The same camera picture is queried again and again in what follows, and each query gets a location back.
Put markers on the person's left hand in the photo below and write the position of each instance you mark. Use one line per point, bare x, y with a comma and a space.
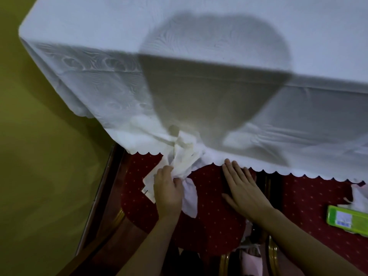
168, 195

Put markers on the person's right hand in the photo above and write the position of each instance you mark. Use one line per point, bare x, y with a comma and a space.
247, 195

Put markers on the person's right thumb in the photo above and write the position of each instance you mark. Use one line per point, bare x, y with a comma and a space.
229, 201

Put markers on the person's left fingers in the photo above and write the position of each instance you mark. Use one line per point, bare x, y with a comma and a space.
164, 172

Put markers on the person's right little finger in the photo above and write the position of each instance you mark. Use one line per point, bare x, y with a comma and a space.
249, 177

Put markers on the person's right middle finger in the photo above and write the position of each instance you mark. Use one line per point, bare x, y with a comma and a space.
233, 172

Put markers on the white cloth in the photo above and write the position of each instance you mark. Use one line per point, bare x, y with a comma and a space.
184, 158

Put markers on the person's right forearm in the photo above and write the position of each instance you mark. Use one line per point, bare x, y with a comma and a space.
299, 247

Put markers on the person's left forearm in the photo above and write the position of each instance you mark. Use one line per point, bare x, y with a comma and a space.
152, 247

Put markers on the red dotted chair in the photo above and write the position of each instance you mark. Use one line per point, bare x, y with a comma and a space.
210, 221
310, 215

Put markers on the pink garment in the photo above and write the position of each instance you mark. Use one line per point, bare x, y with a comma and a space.
251, 255

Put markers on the green plastic wipes pack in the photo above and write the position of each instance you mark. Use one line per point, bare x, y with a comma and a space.
348, 219

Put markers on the white tissue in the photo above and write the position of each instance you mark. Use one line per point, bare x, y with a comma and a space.
359, 198

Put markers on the white patterned tablecloth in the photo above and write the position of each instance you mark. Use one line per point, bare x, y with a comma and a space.
86, 22

